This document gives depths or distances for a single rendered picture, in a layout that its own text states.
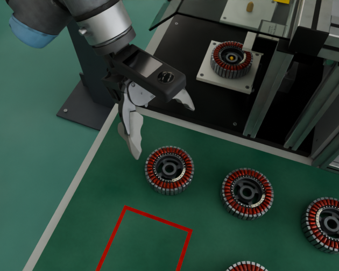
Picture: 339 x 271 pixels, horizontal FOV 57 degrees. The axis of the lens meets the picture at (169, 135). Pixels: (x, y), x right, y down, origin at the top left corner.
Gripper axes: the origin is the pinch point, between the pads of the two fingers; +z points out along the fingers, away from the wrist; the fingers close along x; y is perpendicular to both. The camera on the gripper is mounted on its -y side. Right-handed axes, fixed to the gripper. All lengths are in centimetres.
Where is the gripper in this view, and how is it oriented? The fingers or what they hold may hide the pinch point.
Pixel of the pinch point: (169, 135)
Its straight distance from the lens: 57.7
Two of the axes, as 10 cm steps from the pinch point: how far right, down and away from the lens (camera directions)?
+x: -7.0, 6.2, -3.6
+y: -6.0, -2.4, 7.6
